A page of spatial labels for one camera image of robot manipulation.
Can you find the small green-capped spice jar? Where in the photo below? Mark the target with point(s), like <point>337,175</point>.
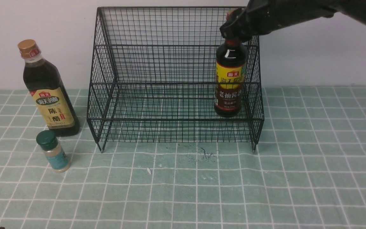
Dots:
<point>53,151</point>

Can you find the dark vinegar bottle gold cap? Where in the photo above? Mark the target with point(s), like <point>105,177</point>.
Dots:
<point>44,83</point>

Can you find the green checkered tablecloth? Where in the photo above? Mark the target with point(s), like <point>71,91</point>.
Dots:
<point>309,171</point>

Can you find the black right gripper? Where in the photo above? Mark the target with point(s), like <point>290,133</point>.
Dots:
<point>259,17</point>

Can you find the black wire mesh shelf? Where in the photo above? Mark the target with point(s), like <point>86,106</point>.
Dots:
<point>153,77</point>

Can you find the soy sauce bottle brown cap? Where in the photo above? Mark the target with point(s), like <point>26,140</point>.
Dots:
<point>229,77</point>

